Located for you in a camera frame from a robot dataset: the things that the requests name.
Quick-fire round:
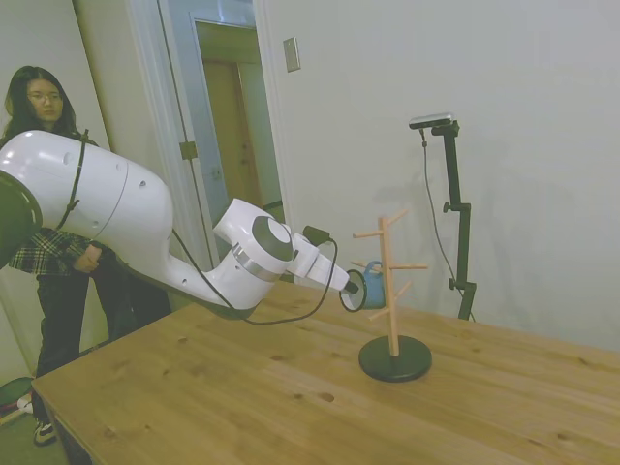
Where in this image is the black camera stand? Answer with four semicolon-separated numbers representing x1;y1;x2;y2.
429;120;478;322

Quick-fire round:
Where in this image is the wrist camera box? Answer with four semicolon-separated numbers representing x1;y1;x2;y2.
302;225;333;244

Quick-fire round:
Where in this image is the brown wooden door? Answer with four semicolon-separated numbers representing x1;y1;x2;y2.
201;58;264;210

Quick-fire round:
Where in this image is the round green floor object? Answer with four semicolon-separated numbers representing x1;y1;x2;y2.
0;379;34;428

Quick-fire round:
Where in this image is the wooden mug tree black base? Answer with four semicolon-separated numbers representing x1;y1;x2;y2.
352;208;433;383

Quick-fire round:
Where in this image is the grey stereo camera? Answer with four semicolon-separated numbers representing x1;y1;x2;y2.
408;111;458;132

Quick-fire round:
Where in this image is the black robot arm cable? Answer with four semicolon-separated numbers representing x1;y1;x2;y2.
55;128;339;326

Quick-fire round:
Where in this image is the person with long dark hair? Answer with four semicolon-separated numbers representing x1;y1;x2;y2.
0;66;135;448

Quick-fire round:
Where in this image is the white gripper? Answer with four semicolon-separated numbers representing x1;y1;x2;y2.
291;232;361;295

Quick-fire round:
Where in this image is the blue enamel mug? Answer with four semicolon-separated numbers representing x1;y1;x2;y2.
338;261;388;313

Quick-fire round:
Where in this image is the grey wall switch plate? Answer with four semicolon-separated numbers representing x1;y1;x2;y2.
282;36;302;74

